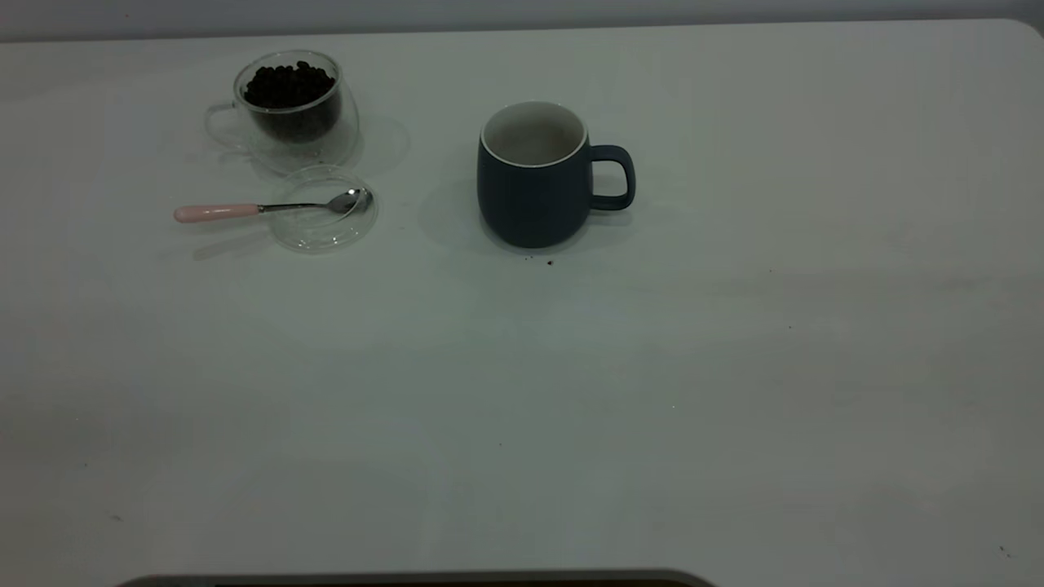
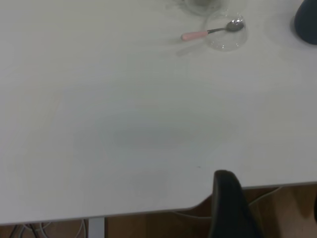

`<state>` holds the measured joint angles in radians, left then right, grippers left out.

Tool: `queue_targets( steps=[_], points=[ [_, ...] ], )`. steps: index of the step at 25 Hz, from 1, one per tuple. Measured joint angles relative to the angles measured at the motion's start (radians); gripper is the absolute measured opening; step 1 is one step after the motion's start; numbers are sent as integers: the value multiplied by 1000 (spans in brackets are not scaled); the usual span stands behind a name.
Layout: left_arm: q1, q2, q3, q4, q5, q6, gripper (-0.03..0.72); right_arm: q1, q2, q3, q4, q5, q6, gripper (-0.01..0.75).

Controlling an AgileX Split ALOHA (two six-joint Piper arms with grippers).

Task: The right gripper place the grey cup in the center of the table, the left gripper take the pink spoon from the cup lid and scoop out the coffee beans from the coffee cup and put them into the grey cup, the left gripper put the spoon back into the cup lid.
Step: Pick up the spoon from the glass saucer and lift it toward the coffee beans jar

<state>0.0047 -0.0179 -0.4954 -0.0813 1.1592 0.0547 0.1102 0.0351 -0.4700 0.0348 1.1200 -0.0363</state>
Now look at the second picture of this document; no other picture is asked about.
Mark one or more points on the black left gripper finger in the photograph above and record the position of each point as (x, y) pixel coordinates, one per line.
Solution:
(230, 210)

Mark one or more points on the dark grey ceramic mug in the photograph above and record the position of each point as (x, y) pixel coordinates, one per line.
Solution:
(307, 24)

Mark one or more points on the clear round glass lid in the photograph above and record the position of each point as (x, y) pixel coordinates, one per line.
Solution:
(223, 47)

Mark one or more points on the white metal table leg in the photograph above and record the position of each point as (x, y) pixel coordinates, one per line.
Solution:
(96, 229)

